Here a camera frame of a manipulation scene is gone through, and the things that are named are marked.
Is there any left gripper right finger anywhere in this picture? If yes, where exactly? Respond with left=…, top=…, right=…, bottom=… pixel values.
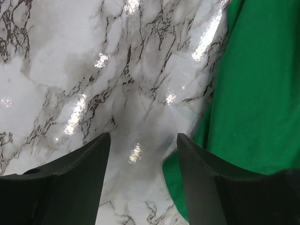
left=177, top=133, right=300, bottom=225

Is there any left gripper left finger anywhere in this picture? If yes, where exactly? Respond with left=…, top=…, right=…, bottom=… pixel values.
left=0, top=133, right=111, bottom=225

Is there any green t shirt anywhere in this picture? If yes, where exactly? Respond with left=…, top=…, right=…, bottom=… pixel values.
left=163, top=0, right=300, bottom=224

